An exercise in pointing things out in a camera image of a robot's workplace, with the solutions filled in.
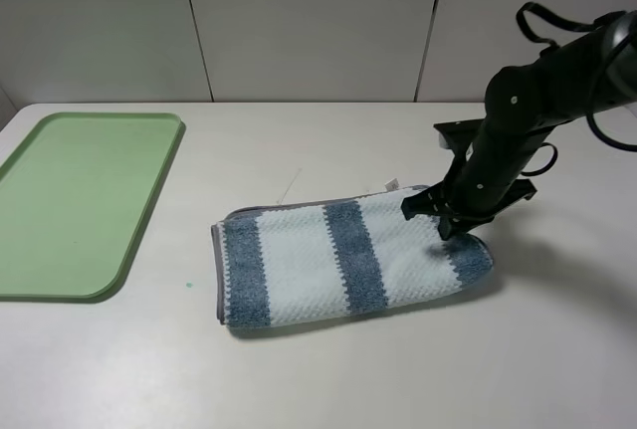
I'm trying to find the blue white striped towel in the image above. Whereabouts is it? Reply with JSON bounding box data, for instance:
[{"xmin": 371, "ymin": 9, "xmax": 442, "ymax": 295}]
[{"xmin": 211, "ymin": 185, "xmax": 494, "ymax": 330}]

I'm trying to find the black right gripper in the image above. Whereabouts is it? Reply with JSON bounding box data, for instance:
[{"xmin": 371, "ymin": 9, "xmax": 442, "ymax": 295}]
[{"xmin": 400, "ymin": 119, "xmax": 537, "ymax": 241}]

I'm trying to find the green plastic tray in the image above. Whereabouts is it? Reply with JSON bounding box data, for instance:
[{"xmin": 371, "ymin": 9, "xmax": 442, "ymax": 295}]
[{"xmin": 1, "ymin": 112, "xmax": 185, "ymax": 302}]

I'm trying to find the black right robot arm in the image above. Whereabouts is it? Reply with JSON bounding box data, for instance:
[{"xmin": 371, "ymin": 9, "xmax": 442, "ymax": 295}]
[{"xmin": 401, "ymin": 2, "xmax": 636, "ymax": 240}]

